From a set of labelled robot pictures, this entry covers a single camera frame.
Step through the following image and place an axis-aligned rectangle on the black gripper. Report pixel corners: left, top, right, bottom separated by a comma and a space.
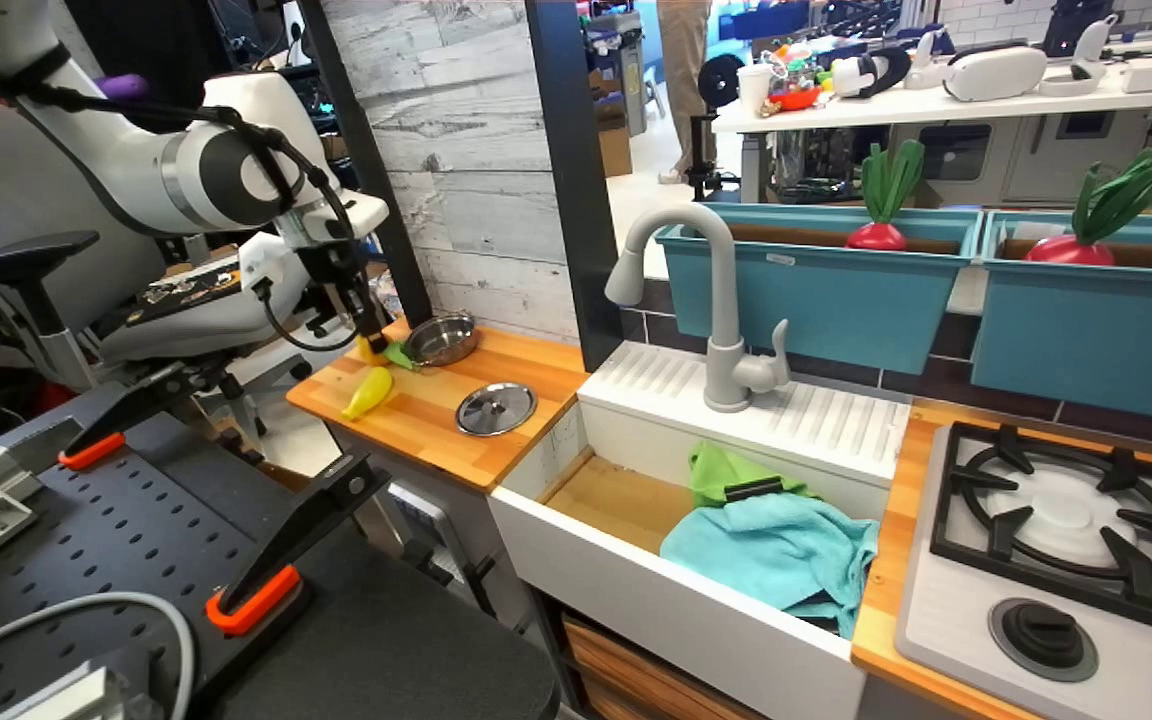
291, 235, 394, 356

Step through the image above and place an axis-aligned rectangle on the yellow banana plush toy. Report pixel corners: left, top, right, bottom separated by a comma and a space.
340, 366, 403, 425

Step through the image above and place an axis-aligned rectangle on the small steel pot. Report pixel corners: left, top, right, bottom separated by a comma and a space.
399, 308, 482, 373

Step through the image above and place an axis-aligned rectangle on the steel pot lid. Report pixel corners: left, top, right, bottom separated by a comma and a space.
447, 378, 541, 446

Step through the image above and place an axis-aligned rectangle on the grey toy faucet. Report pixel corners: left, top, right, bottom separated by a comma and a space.
599, 202, 796, 417

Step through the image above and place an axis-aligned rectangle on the white toy sink basin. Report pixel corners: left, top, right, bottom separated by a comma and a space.
482, 335, 916, 720

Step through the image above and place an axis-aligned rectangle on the red radish toy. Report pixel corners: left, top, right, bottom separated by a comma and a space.
843, 134, 931, 257
1023, 150, 1152, 268

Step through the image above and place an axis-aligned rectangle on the grey toy stove top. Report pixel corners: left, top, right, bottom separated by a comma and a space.
895, 420, 1152, 720

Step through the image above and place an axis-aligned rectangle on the grey wood-pattern back panel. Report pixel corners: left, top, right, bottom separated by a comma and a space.
320, 0, 579, 344

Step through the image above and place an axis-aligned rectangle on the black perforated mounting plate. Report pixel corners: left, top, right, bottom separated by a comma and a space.
0, 407, 566, 720

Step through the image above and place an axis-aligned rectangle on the green cloth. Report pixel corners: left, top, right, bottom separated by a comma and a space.
683, 440, 814, 512

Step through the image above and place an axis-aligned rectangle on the teal planter box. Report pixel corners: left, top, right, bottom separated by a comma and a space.
968, 209, 1152, 429
657, 196, 993, 382

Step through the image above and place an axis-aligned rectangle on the teal cloth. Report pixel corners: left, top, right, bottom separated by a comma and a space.
657, 488, 881, 644

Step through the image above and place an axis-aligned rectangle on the white background table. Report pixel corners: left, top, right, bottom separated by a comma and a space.
711, 75, 1152, 209

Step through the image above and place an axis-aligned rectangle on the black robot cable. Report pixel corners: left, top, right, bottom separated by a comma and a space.
246, 271, 365, 362

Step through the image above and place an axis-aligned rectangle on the white wrist mount plate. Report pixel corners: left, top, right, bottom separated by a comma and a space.
236, 229, 314, 308

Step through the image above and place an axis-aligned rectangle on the black frame post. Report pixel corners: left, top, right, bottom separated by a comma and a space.
522, 0, 627, 378
301, 0, 435, 333

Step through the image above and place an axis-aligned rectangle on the black clamp orange handle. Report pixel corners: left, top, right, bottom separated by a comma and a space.
200, 449, 394, 644
54, 366, 209, 481

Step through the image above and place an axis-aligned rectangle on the white cable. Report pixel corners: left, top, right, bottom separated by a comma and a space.
0, 589, 200, 711

